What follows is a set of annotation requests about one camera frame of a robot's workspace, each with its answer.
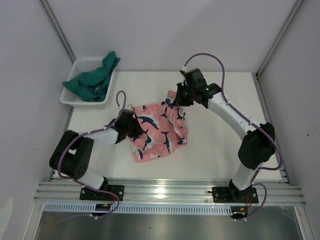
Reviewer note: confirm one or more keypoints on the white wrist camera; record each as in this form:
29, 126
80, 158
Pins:
183, 70
129, 108

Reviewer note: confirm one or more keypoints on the white perforated cable tray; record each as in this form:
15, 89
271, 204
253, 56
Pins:
130, 208

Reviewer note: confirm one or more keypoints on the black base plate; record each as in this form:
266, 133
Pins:
89, 194
223, 194

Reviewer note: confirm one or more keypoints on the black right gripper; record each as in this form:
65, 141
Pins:
179, 101

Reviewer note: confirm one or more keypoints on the right aluminium frame post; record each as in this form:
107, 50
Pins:
284, 30

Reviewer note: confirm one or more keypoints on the green shorts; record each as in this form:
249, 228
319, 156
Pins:
92, 86

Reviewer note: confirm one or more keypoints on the aluminium mounting rail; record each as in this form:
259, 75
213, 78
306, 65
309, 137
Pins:
169, 192

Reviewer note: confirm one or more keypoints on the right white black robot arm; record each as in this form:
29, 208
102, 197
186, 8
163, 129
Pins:
257, 139

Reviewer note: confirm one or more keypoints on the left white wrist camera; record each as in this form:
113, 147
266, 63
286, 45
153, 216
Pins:
129, 108

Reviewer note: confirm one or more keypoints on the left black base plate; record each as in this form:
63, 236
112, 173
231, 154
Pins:
89, 194

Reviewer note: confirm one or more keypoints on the pink shark print shorts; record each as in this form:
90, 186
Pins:
164, 127

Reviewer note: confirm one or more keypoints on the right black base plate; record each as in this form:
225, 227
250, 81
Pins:
223, 194

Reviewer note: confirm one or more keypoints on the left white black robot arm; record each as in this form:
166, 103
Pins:
72, 154

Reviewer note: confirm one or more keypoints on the aluminium frame post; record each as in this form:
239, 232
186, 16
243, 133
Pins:
53, 20
284, 30

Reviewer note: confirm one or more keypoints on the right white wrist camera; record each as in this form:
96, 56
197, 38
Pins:
183, 70

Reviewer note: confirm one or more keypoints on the left aluminium frame post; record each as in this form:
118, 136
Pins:
53, 20

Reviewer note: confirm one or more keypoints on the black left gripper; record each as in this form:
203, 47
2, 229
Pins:
139, 130

